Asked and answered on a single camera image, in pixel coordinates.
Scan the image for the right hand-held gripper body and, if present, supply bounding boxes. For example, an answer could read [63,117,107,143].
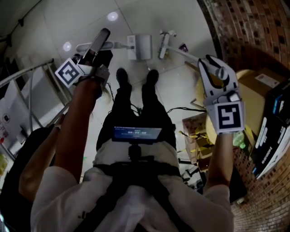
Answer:
[203,88,246,135]

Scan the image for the person's left shoe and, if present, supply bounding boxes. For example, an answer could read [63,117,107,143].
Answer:
[116,68,132,90]

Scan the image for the pile of cables and devices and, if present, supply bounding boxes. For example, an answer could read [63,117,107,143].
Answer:
[179,158,248,206]

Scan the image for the black chest harness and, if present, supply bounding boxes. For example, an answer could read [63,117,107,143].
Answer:
[83,144,182,232]

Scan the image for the person's shoe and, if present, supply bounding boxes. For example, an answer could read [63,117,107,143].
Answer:
[142,69,160,88]
[116,68,132,90]

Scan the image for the black chest-mounted screen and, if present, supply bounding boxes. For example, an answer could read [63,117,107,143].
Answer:
[112,126,164,146]

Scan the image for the large black and white box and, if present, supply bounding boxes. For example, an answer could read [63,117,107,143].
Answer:
[251,117,290,180]

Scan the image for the white metal shelf rack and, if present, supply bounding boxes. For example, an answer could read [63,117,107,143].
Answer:
[0,58,76,160]

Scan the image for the open cardboard box yellow tape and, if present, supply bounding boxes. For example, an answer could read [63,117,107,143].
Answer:
[182,112,215,165]

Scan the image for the person's right forearm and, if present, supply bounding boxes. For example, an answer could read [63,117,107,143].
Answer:
[204,132,234,196]

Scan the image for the person's white shirt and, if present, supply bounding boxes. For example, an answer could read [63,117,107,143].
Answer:
[30,138,236,232]

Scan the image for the round yellow table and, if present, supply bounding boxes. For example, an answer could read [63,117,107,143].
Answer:
[184,60,252,147]

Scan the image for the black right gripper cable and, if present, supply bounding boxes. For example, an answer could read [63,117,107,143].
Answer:
[167,106,208,113]

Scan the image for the brown cardboard box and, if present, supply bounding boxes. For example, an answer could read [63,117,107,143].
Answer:
[238,67,288,137]

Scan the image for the person's left forearm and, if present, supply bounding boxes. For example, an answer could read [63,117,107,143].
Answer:
[55,78,103,184]

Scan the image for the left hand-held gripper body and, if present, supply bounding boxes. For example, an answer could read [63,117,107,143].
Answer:
[54,58,111,89]

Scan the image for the black box with blue stripe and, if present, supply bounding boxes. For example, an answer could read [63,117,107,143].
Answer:
[264,78,290,128]

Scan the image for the person's right shoe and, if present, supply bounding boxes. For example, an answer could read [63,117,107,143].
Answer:
[142,69,160,88]

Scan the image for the yellow bottle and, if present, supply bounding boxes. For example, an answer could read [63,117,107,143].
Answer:
[0,153,8,176]

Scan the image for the person's black trousers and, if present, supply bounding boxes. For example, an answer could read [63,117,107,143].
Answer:
[96,83,178,156]

